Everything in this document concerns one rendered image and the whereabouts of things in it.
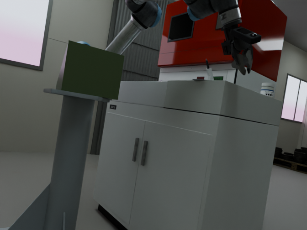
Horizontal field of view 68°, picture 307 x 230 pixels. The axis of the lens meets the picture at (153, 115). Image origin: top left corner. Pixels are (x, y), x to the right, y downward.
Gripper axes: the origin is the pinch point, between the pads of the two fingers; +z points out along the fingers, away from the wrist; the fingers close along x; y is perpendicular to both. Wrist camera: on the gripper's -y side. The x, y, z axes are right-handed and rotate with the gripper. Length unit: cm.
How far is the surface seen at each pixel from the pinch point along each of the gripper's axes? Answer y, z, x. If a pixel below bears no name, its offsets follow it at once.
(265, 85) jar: 31, 17, -36
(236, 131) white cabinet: 9.8, 26.1, 5.3
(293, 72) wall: 387, 117, -470
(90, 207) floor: 94, 70, 86
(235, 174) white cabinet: 11.1, 46.3, 11.1
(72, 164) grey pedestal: 42, 19, 79
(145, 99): 52, 3, 30
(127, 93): 71, -3, 35
